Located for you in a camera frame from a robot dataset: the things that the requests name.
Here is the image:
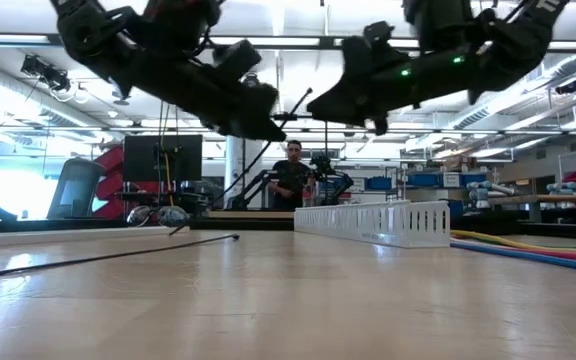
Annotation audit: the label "white slotted cable duct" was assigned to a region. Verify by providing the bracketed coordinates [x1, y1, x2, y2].
[293, 199, 452, 249]

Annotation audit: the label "white frame office chair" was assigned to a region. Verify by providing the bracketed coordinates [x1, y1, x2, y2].
[46, 158, 107, 220]

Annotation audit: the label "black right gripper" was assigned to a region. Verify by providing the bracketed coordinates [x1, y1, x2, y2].
[306, 34, 443, 138]

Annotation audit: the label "yellow cable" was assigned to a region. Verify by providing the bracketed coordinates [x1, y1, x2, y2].
[450, 229, 576, 254]

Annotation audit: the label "person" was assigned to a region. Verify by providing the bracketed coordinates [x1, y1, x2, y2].
[267, 139, 315, 211]

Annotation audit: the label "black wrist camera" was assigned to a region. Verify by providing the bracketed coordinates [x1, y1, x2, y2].
[211, 38, 264, 84]
[362, 20, 397, 52]

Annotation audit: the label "wooden workbench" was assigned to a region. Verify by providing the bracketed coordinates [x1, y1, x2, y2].
[487, 193, 576, 206]

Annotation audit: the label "blue storage bin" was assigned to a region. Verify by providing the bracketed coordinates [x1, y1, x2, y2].
[366, 175, 394, 192]
[460, 172, 488, 187]
[406, 172, 443, 189]

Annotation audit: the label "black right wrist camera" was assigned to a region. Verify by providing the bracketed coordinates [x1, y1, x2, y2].
[362, 20, 397, 52]

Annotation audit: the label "black monitor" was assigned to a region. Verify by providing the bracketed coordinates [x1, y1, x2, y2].
[122, 134, 203, 184]

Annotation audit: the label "small black round camera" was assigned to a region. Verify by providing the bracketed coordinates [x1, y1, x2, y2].
[241, 72, 264, 91]

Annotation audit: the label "clear safety glasses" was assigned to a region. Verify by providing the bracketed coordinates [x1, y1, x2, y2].
[126, 204, 192, 229]

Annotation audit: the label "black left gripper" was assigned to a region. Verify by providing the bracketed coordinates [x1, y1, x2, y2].
[117, 47, 288, 143]

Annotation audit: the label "red metal stand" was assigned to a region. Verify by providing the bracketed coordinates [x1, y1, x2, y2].
[92, 144, 125, 220]

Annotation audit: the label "black camera rig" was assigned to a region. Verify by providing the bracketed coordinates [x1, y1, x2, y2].
[20, 53, 72, 94]

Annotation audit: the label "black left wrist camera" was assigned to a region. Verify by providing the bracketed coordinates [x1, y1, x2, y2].
[211, 38, 264, 84]

